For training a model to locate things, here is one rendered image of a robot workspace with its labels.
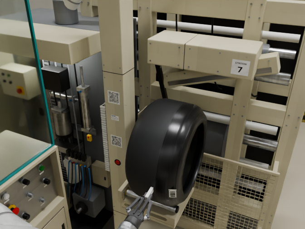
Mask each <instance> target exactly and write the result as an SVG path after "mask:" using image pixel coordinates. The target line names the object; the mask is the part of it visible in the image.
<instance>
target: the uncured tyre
mask: <svg viewBox="0 0 305 229"><path fill-rule="evenodd" d="M206 138H207V118H206V115H205V114H204V112H203V111H202V109H201V108H200V107H199V106H197V105H195V104H191V103H187V102H182V101H178V100H172V99H167V98H164V99H157V100H155V101H154V102H152V103H151V104H149V105H148V106H147V107H146V108H145V109H144V110H143V111H142V113H141V114H140V116H139V117H138V119H137V121H136V123H135V125H134V128H133V130H132V132H131V135H130V139H129V142H128V147H127V152H126V159H125V173H126V178H127V181H128V183H129V185H130V188H131V190H132V191H133V192H134V193H135V194H137V195H138V196H141V197H142V196H143V195H144V194H145V193H146V192H148V191H149V189H150V187H153V190H154V192H153V193H152V198H151V200H152V201H154V202H157V203H160V204H163V205H165V206H176V205H178V204H180V203H182V202H184V201H185V200H186V198H187V197H188V196H189V194H190V192H191V190H192V188H193V186H194V183H195V181H196V178H197V175H198V172H199V169H200V166H201V162H202V158H203V154H204V149H205V144H206ZM169 189H176V190H177V197H176V198H169Z"/></svg>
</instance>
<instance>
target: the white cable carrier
mask: <svg viewBox="0 0 305 229"><path fill-rule="evenodd" d="M104 105H105V103H104V104H102V105H101V106H100V110H101V111H100V112H101V122H102V123H101V124H102V135H103V146H104V147H103V148H104V156H105V157H104V158H105V159H104V160H105V168H106V169H105V170H106V171H109V172H110V162H109V150H108V133H107V121H106V109H105V106H104Z"/></svg>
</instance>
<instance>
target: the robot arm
mask: <svg viewBox="0 0 305 229"><path fill-rule="evenodd" d="M153 192H154V190H153V187H150V189H149V191H148V192H146V193H145V194H144V195H143V196H142V197H141V196H139V197H138V198H137V199H136V200H135V201H134V202H133V203H132V204H131V205H129V206H128V207H126V212H127V213H128V215H127V217H126V218H125V220H124V221H123V222H121V224H120V225H119V227H118V228H117V229H138V228H139V227H140V225H141V223H142V222H143V221H144V220H150V217H149V215H150V212H151V208H152V200H151V198H152V196H153V195H152V193H153ZM145 200H146V201H145ZM144 201H145V203H144ZM143 203H144V205H143ZM136 205H137V206H136ZM142 205H143V206H142ZM135 206H136V208H135V209H134V210H132V209H133V208H134V207H135ZM141 206H142V208H141ZM147 206H148V209H147V214H146V215H145V217H144V215H143V213H144V211H145V209H146V208H147ZM0 229H39V228H36V227H32V225H31V224H29V223H28V222H26V221H24V220H23V219H22V218H20V217H19V216H17V215H16V214H14V213H13V212H12V211H11V210H10V209H9V208H8V207H6V206H5V205H3V204H2V203H0Z"/></svg>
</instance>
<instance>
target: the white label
mask: <svg viewBox="0 0 305 229"><path fill-rule="evenodd" d="M176 197H177V190H176V189H169V198H176Z"/></svg>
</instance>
